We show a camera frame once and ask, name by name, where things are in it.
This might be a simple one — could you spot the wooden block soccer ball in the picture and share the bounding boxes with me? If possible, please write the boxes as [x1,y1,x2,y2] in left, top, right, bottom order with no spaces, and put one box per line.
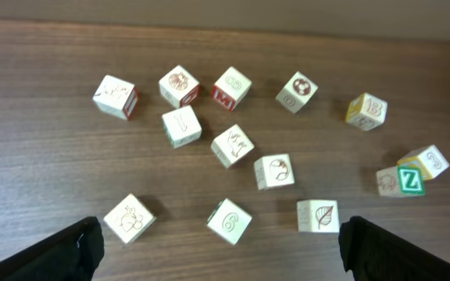
[276,71,318,114]

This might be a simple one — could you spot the wooden block yellow letter B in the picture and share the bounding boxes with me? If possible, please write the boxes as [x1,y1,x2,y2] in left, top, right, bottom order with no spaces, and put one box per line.
[345,93,388,131]

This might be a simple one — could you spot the wooden block red side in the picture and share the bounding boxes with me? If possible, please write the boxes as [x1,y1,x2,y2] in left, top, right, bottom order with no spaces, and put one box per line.
[92,75,139,120]

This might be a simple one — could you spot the wooden block animal picture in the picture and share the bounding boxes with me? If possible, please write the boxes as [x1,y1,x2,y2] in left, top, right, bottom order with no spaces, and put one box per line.
[211,124,255,169]

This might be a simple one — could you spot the wooden block number one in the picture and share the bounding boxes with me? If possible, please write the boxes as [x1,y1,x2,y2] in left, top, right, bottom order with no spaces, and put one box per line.
[162,105,202,148]

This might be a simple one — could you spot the wooden block shell picture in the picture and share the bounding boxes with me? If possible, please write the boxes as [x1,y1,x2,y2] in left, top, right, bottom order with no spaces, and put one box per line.
[159,65,200,108]

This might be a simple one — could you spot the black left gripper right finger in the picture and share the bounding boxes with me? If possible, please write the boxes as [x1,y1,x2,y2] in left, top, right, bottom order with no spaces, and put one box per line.
[338,216,450,281]

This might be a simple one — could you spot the wooden block strawberry picture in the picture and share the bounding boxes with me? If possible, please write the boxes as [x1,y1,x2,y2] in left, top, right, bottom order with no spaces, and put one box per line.
[103,194,156,244]

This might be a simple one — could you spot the wooden block baseball picture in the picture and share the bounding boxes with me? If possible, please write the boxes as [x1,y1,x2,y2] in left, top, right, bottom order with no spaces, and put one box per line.
[254,154,295,190]

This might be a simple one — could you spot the wooden block number three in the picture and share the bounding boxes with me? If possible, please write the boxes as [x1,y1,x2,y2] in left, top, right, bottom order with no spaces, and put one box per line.
[397,144,450,180]

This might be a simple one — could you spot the wooden block red letter M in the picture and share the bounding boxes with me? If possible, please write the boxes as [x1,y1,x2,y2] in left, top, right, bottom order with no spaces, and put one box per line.
[211,66,252,112]

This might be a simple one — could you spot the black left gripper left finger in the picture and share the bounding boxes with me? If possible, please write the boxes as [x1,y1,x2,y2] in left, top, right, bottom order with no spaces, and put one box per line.
[0,216,105,281]

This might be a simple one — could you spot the wooden block green letter Z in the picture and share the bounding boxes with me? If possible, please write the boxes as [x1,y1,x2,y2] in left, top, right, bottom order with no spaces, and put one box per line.
[376,166,425,197]

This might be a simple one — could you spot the wooden block leaf picture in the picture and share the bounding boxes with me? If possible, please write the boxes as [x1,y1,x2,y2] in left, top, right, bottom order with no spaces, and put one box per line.
[297,200,340,233]

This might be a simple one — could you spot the wooden block number six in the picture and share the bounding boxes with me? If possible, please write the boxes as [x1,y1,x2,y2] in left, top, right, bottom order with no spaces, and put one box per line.
[206,198,252,245]

